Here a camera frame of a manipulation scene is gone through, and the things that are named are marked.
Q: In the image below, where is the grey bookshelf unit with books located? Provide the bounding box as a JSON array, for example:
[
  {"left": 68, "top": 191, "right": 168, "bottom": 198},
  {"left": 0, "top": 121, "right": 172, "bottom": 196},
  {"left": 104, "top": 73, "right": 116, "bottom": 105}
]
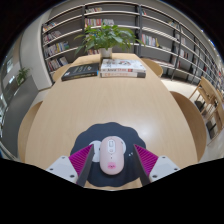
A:
[{"left": 40, "top": 1, "right": 224, "bottom": 91}]

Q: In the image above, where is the dark cartoon-face mouse pad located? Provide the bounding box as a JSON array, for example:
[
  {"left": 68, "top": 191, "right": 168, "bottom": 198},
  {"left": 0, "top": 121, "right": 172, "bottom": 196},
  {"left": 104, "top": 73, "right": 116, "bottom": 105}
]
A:
[{"left": 69, "top": 121, "right": 147, "bottom": 188}]

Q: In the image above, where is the black book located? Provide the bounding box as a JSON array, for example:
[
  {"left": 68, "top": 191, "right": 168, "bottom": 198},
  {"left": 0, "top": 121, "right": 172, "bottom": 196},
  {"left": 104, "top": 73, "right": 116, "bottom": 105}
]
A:
[{"left": 60, "top": 63, "right": 100, "bottom": 82}]

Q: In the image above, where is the small green potted plant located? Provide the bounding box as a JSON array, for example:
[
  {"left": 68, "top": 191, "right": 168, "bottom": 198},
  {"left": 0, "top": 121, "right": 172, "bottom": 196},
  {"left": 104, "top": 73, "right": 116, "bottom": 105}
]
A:
[{"left": 15, "top": 67, "right": 31, "bottom": 86}]

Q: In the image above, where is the green potted plant, white pot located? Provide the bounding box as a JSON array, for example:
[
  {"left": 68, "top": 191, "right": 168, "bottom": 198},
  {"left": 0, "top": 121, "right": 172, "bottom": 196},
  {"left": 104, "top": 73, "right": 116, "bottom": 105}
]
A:
[{"left": 73, "top": 23, "right": 145, "bottom": 59}]

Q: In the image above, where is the group of wooden slatted chairs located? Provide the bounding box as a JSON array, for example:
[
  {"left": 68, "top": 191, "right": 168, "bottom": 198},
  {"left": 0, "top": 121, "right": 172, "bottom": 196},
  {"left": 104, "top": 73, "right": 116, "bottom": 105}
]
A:
[{"left": 188, "top": 76, "right": 224, "bottom": 148}]

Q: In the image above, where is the curved wooden chair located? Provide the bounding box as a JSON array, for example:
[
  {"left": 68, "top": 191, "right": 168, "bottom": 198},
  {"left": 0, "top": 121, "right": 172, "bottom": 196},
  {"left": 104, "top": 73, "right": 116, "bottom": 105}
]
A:
[
  {"left": 17, "top": 101, "right": 43, "bottom": 154},
  {"left": 141, "top": 57, "right": 164, "bottom": 78},
  {"left": 52, "top": 63, "right": 72, "bottom": 83},
  {"left": 169, "top": 90, "right": 208, "bottom": 162}
]

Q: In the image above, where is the pink computer mouse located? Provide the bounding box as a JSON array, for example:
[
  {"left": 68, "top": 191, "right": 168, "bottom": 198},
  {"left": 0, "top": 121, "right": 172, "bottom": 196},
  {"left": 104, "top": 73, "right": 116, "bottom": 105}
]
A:
[{"left": 99, "top": 135, "right": 126, "bottom": 176}]

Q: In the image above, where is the white printed-cover book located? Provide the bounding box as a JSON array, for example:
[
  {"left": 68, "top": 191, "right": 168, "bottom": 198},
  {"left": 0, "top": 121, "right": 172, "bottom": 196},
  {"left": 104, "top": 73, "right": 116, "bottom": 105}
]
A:
[{"left": 100, "top": 58, "right": 147, "bottom": 74}]

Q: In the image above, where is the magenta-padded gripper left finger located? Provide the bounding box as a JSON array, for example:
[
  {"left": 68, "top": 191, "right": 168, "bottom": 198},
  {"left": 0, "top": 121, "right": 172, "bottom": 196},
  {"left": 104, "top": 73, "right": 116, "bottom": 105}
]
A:
[{"left": 45, "top": 143, "right": 95, "bottom": 188}]

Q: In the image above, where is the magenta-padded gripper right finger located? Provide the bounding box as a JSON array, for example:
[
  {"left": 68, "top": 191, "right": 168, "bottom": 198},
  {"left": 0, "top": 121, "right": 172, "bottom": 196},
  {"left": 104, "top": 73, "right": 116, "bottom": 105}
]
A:
[{"left": 133, "top": 143, "right": 181, "bottom": 187}]

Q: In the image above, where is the white book with red lettering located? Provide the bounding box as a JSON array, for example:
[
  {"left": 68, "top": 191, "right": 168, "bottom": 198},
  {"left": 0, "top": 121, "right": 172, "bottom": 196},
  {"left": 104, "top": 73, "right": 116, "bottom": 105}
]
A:
[{"left": 100, "top": 70, "right": 147, "bottom": 79}]

